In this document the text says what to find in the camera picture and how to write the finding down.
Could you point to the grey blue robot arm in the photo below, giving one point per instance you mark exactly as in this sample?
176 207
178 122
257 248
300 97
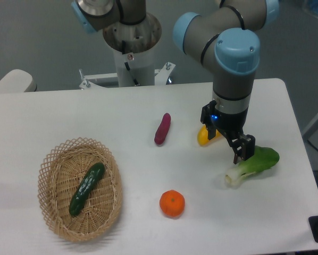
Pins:
225 43

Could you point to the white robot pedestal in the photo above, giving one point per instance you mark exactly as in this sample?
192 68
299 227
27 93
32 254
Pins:
133 48

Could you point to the purple sweet potato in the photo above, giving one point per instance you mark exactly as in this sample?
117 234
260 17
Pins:
163 129

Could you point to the orange tangerine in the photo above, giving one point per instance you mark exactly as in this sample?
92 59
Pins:
172 203

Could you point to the green bok choy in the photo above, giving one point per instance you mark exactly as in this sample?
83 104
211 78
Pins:
263 159

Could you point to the yellow mango slice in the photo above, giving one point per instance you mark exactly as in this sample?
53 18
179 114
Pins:
202 137

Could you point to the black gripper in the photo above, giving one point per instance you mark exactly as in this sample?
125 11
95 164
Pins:
231 127

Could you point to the green cucumber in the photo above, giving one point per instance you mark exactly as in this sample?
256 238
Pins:
87 184

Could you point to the woven wicker basket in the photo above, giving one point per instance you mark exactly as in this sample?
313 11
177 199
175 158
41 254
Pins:
59 177

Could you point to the beige chair armrest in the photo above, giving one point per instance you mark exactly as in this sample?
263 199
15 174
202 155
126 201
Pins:
17 81

